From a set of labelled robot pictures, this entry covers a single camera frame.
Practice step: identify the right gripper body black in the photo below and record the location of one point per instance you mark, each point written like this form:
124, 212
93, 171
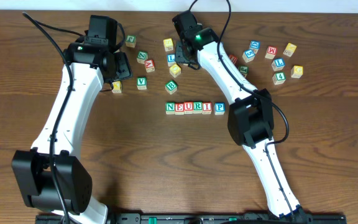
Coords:
183, 54

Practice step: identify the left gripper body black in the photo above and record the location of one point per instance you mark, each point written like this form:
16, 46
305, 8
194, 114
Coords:
122, 66

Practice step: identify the red u block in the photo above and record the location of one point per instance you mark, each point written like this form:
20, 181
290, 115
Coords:
233, 59
188, 107

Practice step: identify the green N block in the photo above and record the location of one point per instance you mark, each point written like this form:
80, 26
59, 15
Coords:
170, 108

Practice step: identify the red E block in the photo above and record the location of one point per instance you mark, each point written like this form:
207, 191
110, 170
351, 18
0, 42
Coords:
179, 108

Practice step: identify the green R block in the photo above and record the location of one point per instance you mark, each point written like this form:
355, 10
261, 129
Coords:
197, 107

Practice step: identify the red I block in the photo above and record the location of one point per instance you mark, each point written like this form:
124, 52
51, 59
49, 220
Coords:
206, 107

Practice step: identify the blue P block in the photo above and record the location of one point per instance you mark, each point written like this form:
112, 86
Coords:
219, 108

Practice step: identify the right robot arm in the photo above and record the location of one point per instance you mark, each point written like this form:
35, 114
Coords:
250, 114

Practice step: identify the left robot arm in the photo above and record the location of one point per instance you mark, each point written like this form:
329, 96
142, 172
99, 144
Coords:
50, 175

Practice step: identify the blue L block centre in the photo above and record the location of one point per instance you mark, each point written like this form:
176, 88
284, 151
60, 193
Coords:
171, 59

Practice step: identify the blue l block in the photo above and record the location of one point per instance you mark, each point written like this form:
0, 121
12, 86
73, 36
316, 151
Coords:
171, 59
278, 64

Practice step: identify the yellow O block centre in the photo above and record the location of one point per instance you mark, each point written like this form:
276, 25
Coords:
175, 70

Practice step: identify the yellow K block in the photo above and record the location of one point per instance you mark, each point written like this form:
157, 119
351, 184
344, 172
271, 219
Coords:
116, 87

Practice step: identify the green V block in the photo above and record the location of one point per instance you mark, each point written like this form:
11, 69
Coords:
141, 83

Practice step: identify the green Z block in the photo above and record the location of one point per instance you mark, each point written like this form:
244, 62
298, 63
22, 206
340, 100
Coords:
142, 56

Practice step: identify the red A block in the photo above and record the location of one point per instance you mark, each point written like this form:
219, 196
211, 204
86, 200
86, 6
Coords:
149, 65

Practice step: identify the green block top left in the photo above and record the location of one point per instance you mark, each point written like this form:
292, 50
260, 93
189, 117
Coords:
130, 41

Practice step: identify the green B block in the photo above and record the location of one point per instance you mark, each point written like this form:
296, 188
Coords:
171, 87

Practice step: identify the green block centre right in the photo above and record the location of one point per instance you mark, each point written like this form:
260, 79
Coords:
244, 70

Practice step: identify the blue 5 block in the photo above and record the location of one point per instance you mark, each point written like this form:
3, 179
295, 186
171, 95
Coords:
248, 55

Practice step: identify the blue D block right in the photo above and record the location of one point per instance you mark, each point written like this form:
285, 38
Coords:
254, 46

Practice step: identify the red M block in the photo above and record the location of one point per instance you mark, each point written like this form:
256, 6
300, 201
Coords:
271, 52

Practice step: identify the blue L block right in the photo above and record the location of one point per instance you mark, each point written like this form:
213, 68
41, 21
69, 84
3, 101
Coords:
278, 64

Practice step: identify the green 4 block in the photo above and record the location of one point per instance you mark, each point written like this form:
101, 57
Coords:
278, 78

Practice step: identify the yellow block top right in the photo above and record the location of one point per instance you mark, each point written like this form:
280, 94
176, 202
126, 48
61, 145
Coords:
289, 49

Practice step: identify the yellow G block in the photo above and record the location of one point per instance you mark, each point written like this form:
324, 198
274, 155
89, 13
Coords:
297, 71

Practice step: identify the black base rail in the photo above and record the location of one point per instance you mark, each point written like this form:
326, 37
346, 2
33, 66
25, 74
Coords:
299, 217

